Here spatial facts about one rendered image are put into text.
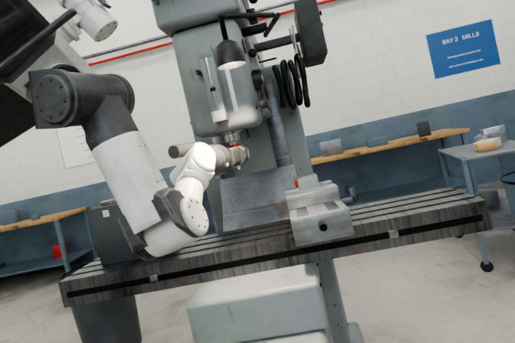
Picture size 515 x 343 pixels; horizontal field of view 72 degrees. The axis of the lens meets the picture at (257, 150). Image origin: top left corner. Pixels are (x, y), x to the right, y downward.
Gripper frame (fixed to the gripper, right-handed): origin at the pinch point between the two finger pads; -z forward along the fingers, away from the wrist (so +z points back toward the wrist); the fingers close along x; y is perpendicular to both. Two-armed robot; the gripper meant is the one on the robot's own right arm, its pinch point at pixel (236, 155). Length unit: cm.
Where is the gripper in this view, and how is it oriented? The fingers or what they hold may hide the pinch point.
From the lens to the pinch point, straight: 111.7
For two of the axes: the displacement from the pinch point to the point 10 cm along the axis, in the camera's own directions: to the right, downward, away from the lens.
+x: -8.8, 1.9, 4.3
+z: -4.2, 1.0, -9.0
